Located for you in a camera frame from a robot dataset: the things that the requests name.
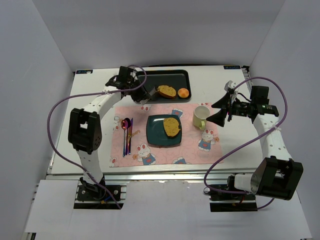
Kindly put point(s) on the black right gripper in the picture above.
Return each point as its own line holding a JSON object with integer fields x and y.
{"x": 229, "y": 110}

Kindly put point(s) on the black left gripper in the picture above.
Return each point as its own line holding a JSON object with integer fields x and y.
{"x": 144, "y": 94}

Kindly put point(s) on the seeded bread slice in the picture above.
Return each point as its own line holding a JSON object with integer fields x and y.
{"x": 171, "y": 126}
{"x": 167, "y": 92}

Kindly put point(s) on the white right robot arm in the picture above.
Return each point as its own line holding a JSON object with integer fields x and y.
{"x": 278, "y": 174}

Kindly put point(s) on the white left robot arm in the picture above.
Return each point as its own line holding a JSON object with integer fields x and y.
{"x": 85, "y": 131}

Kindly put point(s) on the green and white mug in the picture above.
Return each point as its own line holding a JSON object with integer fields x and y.
{"x": 200, "y": 115}

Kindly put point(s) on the iridescent fork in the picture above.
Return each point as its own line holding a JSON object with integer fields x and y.
{"x": 127, "y": 141}

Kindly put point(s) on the iridescent purple spoon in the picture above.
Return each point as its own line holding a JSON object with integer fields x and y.
{"x": 125, "y": 125}

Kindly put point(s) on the plain golden round bun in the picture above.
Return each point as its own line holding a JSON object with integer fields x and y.
{"x": 183, "y": 93}

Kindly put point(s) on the black baking tray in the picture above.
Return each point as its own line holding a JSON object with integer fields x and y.
{"x": 176, "y": 78}

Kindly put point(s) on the iridescent purple knife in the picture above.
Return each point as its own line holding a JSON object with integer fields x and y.
{"x": 129, "y": 135}

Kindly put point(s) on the dark teal square plate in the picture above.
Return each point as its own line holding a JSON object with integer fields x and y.
{"x": 155, "y": 131}

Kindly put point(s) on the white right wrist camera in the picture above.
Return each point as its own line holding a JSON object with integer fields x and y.
{"x": 229, "y": 85}

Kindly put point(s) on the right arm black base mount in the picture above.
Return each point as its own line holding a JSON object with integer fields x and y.
{"x": 229, "y": 202}

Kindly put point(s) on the aluminium front table rail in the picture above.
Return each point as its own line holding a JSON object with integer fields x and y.
{"x": 163, "y": 173}

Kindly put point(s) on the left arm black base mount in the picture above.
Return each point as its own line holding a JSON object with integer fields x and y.
{"x": 92, "y": 197}

